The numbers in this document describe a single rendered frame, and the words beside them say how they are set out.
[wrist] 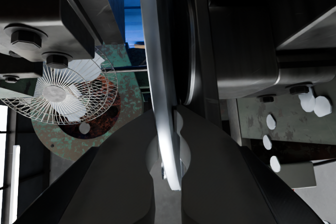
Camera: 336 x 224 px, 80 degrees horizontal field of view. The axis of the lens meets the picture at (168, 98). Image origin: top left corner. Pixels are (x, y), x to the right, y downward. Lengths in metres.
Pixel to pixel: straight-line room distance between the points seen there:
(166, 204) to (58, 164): 3.64
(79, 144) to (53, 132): 0.21
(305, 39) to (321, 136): 0.11
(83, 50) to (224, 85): 0.17
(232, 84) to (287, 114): 0.13
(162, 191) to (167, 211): 0.61
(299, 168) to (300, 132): 0.23
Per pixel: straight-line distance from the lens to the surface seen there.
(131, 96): 1.56
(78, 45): 0.25
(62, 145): 1.69
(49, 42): 0.26
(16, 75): 0.37
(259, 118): 0.37
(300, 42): 0.21
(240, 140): 0.47
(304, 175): 0.53
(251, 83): 0.20
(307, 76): 0.22
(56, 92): 1.09
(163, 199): 7.14
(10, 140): 6.04
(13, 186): 4.10
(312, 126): 0.28
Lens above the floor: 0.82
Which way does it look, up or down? 3 degrees down
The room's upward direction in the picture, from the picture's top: 93 degrees counter-clockwise
